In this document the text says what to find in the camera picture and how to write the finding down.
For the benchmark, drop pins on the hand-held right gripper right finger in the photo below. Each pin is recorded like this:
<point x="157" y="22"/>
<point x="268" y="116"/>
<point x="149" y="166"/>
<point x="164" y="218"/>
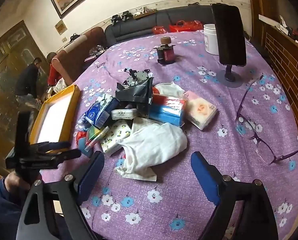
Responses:
<point x="203" y="177"/>

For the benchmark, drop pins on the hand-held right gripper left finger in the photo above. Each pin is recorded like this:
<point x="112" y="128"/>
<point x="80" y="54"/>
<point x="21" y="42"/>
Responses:
<point x="91" y="177"/>

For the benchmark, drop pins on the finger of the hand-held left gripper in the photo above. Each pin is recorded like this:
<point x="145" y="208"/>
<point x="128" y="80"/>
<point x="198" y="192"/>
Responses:
<point x="69" y="154"/>
<point x="54" y="145"/>

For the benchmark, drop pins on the clear bag with blue cloth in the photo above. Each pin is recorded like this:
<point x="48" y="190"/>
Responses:
<point x="85" y="145"/>

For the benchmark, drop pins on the yellow cardboard box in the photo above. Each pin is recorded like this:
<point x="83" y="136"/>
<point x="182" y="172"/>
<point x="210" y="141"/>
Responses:
<point x="51" y="115"/>

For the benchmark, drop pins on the green yellow sponge pack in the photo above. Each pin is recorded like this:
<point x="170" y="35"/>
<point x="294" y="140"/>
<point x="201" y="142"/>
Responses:
<point x="97" y="135"/>

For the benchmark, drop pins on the lemon print tissue pack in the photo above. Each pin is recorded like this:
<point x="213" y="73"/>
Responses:
<point x="115" y="135"/>

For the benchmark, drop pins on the blue green floral tissue pack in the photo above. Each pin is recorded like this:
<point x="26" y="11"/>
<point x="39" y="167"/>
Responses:
<point x="100" y="110"/>

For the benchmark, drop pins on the red label white towel packet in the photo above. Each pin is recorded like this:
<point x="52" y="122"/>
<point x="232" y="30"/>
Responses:
<point x="154" y="142"/>

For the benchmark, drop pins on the pink tissue pack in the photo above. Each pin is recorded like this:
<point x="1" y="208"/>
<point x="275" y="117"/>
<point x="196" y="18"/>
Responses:
<point x="201" y="110"/>

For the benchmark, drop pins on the small white tissue pack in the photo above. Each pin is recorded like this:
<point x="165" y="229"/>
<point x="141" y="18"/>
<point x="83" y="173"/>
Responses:
<point x="124" y="114"/>

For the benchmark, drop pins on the red and blue tissue pack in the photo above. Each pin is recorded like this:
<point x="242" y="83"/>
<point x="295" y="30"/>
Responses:
<point x="166" y="110"/>

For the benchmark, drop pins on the black foil packet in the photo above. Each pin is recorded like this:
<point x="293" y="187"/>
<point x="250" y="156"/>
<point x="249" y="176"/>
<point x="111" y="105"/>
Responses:
<point x="134" y="91"/>

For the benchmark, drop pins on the person's left forearm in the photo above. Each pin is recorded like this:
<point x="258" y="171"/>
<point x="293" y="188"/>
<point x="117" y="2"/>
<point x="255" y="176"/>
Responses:
<point x="1" y="210"/>

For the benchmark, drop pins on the person's left hand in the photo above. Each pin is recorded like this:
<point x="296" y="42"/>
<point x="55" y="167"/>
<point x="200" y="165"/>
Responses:
<point x="15" y="181"/>

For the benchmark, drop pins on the purple floral tablecloth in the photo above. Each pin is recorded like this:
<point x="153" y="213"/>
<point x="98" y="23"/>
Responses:
<point x="188" y="142"/>

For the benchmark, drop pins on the white plastic bag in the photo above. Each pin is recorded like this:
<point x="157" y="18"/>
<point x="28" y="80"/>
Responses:
<point x="60" y="85"/>

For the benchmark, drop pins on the purple eyeglasses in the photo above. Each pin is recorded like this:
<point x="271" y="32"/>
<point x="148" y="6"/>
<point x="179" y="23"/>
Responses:
<point x="254" y="135"/>

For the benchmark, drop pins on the carved wooden door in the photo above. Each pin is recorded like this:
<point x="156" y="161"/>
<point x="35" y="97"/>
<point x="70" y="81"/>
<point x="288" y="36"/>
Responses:
<point x="6" y="67"/>

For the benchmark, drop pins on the brown sofa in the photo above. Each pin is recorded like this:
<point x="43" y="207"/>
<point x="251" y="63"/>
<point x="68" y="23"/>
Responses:
<point x="74" y="55"/>

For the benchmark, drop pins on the dark hairpin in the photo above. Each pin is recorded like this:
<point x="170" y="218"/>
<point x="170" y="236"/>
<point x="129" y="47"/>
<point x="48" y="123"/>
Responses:
<point x="100" y="65"/>

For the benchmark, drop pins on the black cylindrical motor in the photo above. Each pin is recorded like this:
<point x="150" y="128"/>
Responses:
<point x="136" y="77"/>

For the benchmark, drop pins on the grey phone stand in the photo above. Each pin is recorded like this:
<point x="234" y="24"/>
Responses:
<point x="232" y="77"/>

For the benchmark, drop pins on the clear plastic bag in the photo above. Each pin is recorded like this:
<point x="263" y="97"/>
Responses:
<point x="97" y="50"/>

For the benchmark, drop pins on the black bag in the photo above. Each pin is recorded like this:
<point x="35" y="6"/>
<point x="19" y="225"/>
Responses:
<point x="75" y="37"/>

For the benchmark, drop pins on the black motor with cork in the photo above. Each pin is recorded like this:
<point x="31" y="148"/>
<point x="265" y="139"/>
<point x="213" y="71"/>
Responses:
<point x="166" y="52"/>

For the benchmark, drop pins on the white plastic jar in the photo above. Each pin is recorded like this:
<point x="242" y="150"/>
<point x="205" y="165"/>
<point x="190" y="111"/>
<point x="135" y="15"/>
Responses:
<point x="211" y="40"/>

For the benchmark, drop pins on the black gadget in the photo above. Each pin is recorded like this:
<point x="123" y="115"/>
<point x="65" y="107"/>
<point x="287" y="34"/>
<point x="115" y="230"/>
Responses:
<point x="115" y="19"/>
<point x="126" y="15"/>

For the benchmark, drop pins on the dark leather sofa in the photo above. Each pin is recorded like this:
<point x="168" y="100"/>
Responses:
<point x="139" y="27"/>

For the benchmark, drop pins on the black monitor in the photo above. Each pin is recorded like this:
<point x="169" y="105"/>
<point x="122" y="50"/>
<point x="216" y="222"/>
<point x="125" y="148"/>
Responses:
<point x="230" y="35"/>

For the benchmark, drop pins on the large red shopping bag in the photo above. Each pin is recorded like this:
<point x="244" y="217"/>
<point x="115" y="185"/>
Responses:
<point x="186" y="26"/>

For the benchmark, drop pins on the small red shopping bag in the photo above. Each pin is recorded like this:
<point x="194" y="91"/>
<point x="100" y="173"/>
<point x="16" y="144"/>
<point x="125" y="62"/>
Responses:
<point x="159" y="30"/>

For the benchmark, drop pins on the wooden board with clutter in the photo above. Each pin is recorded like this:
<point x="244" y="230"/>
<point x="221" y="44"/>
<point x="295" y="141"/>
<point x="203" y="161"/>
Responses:
<point x="145" y="11"/>

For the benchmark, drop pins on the clutter on cabinet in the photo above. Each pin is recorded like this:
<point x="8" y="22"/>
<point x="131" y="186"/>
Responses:
<point x="296" y="32"/>

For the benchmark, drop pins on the white wall socket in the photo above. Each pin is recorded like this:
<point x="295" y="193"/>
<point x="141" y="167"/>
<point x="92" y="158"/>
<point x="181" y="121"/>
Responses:
<point x="64" y="40"/>

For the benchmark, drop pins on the yellow wall plaque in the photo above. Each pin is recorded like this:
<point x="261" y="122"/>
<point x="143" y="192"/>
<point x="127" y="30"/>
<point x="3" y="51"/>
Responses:
<point x="60" y="27"/>

